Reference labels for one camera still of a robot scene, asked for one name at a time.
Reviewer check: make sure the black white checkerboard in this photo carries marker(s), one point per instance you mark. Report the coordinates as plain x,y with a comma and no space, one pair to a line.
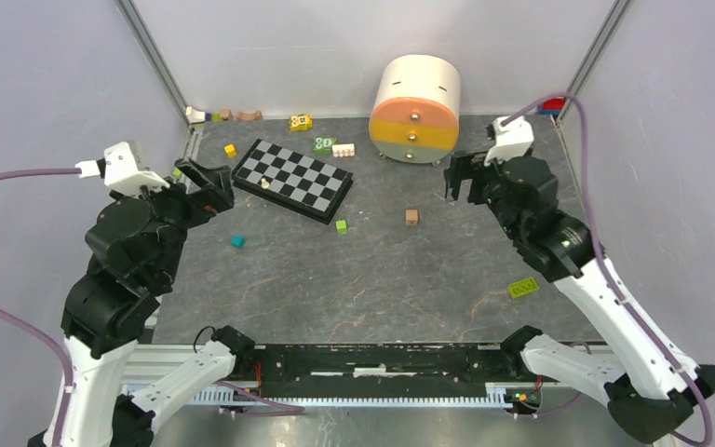
298,182

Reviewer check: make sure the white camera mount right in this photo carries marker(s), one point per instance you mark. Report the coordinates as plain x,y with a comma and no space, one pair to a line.
510,140

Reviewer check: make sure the cream round drawer cabinet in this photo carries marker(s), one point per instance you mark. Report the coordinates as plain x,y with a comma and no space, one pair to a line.
421,76

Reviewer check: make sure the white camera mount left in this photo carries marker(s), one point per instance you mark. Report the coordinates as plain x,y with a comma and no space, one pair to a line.
122,170

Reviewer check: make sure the yellow owl toy block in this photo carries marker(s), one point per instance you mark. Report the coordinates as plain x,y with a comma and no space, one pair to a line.
300,122

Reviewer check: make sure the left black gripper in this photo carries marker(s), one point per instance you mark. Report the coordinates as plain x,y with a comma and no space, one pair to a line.
218,187

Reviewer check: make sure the grey green bottom drawer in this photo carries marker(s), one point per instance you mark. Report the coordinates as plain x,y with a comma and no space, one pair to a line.
422,155

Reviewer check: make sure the green number block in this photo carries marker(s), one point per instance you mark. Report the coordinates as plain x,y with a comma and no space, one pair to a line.
323,145

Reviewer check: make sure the red blue brick stack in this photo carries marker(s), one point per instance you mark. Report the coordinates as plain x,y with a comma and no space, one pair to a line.
551,107

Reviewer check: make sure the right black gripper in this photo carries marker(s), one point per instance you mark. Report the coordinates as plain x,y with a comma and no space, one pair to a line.
463,167

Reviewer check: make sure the white corner bracket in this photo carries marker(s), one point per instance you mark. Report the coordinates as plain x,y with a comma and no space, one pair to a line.
195,116

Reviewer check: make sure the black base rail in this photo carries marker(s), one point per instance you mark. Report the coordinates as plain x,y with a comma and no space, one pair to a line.
403,371

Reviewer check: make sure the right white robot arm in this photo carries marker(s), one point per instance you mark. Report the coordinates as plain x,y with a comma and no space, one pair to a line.
648,385

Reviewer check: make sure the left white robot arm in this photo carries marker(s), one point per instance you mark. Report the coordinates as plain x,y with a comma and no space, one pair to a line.
136,246

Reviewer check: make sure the small wooden cube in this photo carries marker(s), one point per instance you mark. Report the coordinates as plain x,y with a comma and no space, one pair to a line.
412,217

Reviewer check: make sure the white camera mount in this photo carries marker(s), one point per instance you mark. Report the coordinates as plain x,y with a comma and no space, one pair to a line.
510,140
122,170

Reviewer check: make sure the white lego brick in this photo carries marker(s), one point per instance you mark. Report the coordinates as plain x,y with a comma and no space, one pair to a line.
343,150

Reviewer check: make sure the wooden arch block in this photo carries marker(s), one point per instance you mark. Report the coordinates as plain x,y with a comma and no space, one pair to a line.
249,116

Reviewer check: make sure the green lego brick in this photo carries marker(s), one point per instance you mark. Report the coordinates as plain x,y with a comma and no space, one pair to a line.
522,287

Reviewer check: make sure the small wooden block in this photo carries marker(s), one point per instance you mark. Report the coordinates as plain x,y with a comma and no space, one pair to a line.
225,115

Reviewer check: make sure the small green cube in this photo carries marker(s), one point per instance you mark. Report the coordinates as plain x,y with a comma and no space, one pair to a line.
341,226

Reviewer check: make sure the yellow small cube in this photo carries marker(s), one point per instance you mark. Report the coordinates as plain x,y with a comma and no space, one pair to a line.
230,150

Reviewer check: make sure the orange top drawer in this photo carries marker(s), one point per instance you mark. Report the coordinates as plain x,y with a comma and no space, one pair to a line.
398,109

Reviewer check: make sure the teal small cube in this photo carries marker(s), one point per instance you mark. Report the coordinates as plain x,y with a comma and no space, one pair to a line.
237,241

